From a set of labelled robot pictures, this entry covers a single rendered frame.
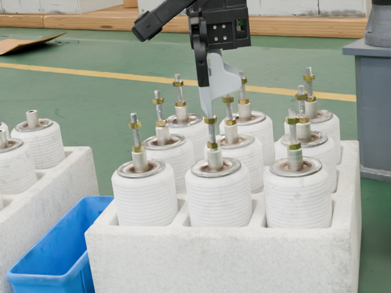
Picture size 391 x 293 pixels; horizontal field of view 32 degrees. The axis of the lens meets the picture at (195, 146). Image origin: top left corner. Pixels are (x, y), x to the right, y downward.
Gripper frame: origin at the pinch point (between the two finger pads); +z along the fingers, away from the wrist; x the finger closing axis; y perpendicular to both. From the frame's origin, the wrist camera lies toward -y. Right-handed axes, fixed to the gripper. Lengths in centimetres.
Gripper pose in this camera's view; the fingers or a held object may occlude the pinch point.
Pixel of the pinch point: (205, 106)
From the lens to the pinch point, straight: 97.1
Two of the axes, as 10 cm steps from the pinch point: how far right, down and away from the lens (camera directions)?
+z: 1.1, 9.4, 3.3
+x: 0.1, -3.3, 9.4
